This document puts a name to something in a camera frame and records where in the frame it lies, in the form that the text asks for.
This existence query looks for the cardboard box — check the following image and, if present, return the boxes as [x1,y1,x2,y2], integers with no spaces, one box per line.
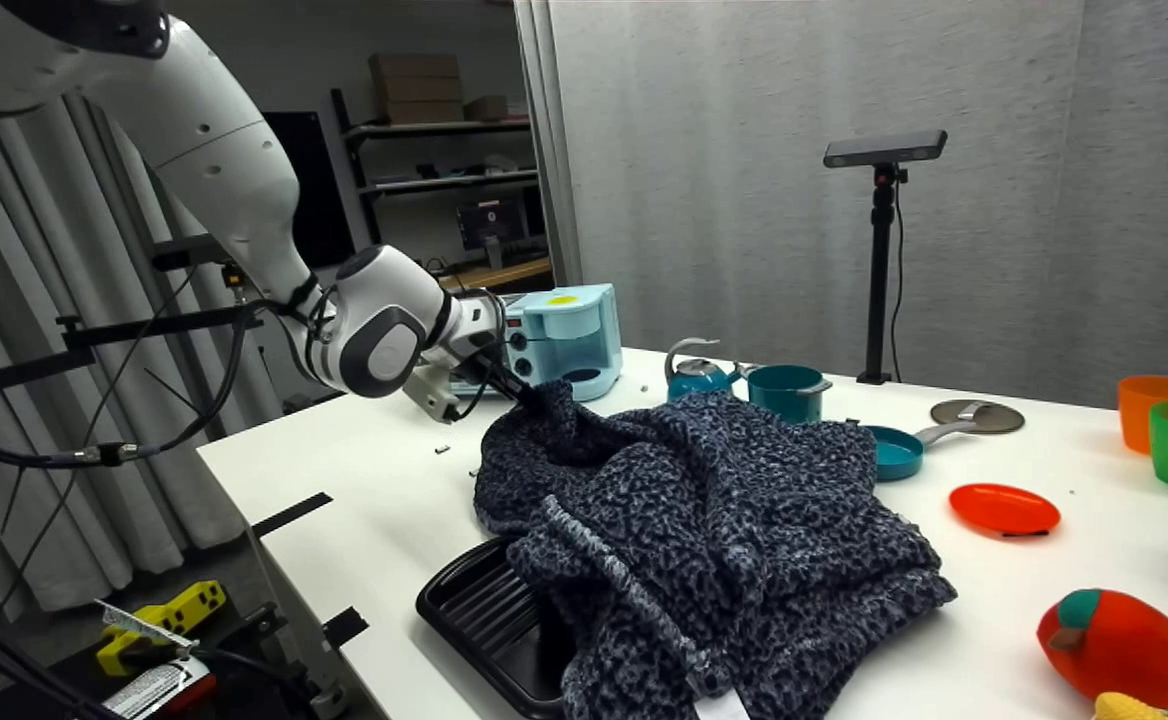
[367,49,469,128]

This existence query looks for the orange toy plate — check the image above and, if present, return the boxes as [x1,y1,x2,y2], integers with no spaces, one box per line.
[944,479,1065,545]

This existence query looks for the silver toy pot lid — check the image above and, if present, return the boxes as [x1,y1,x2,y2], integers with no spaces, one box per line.
[928,393,1034,440]

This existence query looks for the teal toy kettle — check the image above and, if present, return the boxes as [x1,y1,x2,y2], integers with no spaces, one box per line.
[661,330,750,407]

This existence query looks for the yellow toy piece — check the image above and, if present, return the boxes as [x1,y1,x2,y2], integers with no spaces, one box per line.
[1090,688,1168,720]

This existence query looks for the yellow power plug with cable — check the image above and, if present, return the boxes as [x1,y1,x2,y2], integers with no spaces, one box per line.
[94,574,231,681]

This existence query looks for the white curtain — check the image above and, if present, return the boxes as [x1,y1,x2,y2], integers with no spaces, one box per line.
[0,93,288,643]

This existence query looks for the black table edge bracket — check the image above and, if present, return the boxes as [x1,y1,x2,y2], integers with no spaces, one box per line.
[249,489,336,545]
[320,602,373,655]

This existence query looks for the black cable bundle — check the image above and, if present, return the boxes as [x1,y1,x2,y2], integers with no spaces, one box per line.
[0,232,307,473]

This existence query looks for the orange plush tomato toy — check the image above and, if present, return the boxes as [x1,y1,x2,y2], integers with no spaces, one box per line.
[1034,583,1168,712]

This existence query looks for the light blue toy coffee maker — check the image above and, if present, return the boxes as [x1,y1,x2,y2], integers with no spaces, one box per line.
[496,280,627,402]

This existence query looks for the dark blue knitted sweater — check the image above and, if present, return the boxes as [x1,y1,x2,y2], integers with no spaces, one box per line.
[473,381,961,720]

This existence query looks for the dark metal shelf unit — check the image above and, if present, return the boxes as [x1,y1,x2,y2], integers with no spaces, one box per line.
[328,83,551,300]

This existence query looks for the black stand lamp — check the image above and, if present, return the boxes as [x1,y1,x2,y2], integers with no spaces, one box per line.
[822,122,954,389]

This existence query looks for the grey curtain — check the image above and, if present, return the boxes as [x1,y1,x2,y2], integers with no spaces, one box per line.
[511,0,1168,412]

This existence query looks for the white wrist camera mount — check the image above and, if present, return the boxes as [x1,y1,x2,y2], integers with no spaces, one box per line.
[401,361,473,427]

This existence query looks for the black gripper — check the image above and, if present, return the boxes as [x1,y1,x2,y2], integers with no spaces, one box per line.
[447,330,537,407]

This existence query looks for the small teal toy pan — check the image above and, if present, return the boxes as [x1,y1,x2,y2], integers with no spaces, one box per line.
[864,421,969,485]

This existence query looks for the teal toy pot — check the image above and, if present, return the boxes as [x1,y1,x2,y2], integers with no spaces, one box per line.
[743,361,836,427]

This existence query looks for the orange plastic cup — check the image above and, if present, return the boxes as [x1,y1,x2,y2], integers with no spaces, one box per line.
[1112,372,1168,458]

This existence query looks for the black ridged grill tray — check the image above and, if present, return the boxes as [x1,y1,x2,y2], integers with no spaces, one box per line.
[413,533,583,720]

